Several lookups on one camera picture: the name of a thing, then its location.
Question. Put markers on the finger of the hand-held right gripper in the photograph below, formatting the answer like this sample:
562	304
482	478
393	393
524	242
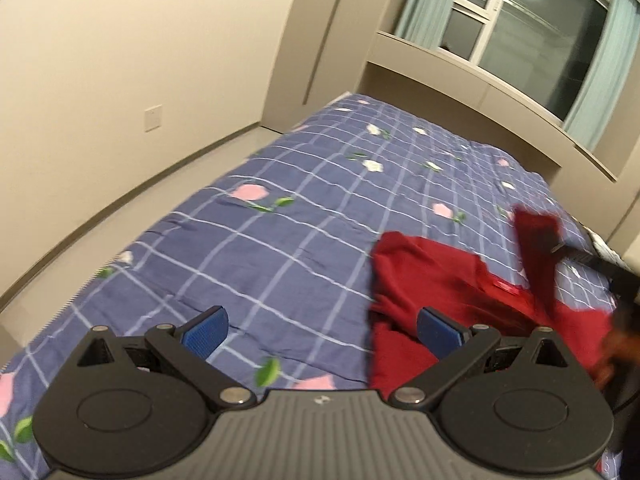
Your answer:
575	254

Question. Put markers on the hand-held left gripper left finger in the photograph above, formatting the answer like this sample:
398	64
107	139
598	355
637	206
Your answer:
206	332

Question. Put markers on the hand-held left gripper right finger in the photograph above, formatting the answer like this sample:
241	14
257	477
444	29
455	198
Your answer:
440	331

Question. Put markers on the red garment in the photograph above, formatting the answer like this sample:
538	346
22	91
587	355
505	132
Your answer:
425	270

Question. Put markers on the person's right hand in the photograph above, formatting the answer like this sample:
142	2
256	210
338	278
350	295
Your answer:
616	355

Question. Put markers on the white blue printed cloth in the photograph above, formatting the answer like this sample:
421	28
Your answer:
602	247

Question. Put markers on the blue checked floral blanket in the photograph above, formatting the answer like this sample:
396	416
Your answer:
280	240

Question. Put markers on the beige window sill cabinet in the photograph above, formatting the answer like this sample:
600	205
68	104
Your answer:
480	95

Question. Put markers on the light blue curtain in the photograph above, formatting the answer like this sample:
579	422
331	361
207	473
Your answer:
425	0
607	70

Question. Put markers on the window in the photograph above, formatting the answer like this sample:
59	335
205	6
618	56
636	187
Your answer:
530	25

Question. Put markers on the tall beige wardrobe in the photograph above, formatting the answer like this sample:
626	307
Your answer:
325	35

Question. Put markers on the wall switch plate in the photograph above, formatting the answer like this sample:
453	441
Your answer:
153	118

